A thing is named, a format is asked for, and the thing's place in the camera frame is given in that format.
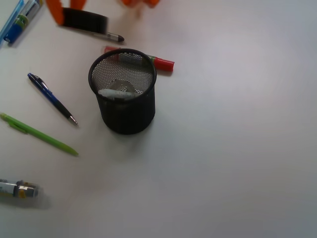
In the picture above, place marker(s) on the white pen in holder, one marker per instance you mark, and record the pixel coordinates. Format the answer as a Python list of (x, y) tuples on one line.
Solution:
[(117, 94)]

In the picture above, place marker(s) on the black mesh pen holder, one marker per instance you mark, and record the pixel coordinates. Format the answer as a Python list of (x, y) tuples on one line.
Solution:
[(125, 116)]

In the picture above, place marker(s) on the silver pen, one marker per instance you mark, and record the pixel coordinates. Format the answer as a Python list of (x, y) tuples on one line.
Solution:
[(110, 36)]

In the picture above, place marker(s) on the red capped marker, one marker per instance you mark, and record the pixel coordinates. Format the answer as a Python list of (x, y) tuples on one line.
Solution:
[(160, 64)]

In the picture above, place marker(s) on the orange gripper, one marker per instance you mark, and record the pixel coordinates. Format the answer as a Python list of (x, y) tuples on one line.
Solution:
[(79, 4)]

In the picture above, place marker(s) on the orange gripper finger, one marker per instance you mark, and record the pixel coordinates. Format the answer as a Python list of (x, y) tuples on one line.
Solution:
[(56, 10)]

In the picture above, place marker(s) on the light blue marker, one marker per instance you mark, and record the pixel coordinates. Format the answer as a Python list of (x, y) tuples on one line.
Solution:
[(11, 19)]

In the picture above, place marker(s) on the blue black ballpoint pen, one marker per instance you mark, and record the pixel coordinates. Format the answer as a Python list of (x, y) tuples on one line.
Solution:
[(41, 85)]

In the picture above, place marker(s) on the small dark tape roll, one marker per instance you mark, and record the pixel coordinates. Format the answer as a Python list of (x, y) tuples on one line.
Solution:
[(85, 21)]

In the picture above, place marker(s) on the green mechanical pencil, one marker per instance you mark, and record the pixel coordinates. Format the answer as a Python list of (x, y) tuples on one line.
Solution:
[(16, 124)]

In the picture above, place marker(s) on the clear tape roll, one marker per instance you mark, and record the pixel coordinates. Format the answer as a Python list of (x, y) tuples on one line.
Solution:
[(121, 85)]

